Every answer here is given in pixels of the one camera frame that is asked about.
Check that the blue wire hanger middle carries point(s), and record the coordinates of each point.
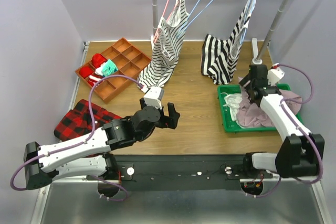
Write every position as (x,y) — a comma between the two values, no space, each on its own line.
(192,17)

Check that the white garment in tray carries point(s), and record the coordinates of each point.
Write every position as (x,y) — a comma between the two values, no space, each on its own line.
(232,101)

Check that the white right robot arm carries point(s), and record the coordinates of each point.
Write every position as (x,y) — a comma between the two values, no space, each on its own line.
(300,155)

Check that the green plastic tray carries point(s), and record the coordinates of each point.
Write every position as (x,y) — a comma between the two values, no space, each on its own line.
(228,124)

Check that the grey left rack pole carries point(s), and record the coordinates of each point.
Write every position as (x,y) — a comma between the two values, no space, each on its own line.
(155,19)

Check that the wide striped black white top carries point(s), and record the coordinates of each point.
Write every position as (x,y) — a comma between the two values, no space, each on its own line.
(219,58)

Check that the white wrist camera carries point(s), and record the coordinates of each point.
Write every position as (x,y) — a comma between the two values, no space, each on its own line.
(153,97)
(275,74)

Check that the grey right rack pole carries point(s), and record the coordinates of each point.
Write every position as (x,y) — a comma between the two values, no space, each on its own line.
(272,29)

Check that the white rack base rail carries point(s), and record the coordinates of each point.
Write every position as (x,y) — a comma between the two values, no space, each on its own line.
(256,48)

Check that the blue wire hanger right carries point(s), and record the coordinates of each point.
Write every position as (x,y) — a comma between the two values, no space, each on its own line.
(244,21)

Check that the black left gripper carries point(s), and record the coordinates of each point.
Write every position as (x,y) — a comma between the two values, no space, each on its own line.
(163,118)

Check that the red sock rolled front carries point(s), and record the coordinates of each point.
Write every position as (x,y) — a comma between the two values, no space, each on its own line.
(85,71)

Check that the grey rack pole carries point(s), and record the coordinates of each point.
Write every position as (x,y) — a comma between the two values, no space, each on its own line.
(272,29)
(155,19)

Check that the red sock rolled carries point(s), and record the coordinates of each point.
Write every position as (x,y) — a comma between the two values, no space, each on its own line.
(97,60)
(85,71)

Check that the blue wire hanger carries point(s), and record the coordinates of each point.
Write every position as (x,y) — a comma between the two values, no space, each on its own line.
(192,17)
(244,21)

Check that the red black plaid shirt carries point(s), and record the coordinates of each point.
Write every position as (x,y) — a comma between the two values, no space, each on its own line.
(77,122)

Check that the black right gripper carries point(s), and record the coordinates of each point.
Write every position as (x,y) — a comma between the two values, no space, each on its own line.
(243,81)

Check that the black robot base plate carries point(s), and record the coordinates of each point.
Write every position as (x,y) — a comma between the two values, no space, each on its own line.
(179,172)

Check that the thin striped white tank top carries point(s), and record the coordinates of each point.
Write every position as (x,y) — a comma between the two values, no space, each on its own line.
(166,49)

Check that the red sock rolled back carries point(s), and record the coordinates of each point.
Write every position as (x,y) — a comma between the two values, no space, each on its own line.
(97,60)

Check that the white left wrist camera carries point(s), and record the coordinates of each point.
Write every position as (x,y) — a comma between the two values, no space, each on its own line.
(153,97)

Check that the teal and white sock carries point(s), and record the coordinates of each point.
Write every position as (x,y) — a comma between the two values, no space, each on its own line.
(107,69)

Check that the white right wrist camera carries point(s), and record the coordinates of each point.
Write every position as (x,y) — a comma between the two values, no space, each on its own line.
(275,74)

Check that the aluminium frame rail left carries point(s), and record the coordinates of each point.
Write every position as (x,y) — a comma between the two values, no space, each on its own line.
(43,192)

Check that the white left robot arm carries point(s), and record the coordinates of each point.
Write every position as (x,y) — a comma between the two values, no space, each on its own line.
(89,154)

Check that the brown compartment organizer tray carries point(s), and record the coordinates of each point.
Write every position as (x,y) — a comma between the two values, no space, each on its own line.
(121,62)

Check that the red white striped sock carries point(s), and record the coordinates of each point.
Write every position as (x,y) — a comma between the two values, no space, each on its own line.
(92,80)

